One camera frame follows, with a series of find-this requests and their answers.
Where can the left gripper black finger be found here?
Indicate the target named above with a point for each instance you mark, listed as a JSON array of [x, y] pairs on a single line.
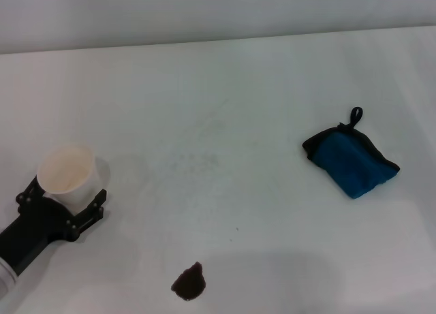
[[29, 195], [86, 215]]

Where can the black water stain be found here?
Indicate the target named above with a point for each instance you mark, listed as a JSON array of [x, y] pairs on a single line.
[[189, 283]]

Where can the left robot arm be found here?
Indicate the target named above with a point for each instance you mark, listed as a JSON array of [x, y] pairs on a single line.
[[5, 276]]

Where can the blue rag with black trim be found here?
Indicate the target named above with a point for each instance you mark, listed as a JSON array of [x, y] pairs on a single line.
[[351, 164]]

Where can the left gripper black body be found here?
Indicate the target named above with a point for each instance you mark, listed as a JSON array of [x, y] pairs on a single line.
[[34, 229]]

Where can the white paper cup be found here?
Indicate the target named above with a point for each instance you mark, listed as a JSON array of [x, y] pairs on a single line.
[[78, 191]]

